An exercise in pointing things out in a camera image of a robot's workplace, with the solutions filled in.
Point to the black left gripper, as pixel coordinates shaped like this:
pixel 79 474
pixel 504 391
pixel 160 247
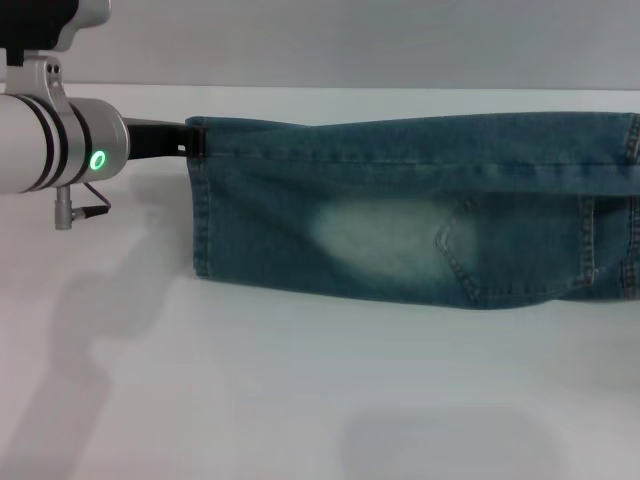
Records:
pixel 155 140

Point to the blue washed denim shorts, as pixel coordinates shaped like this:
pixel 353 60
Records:
pixel 400 250

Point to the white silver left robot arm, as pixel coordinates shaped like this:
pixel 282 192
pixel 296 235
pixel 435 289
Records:
pixel 45 145

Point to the silver black wrist camera box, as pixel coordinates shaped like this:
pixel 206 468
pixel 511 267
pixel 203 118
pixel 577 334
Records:
pixel 45 25

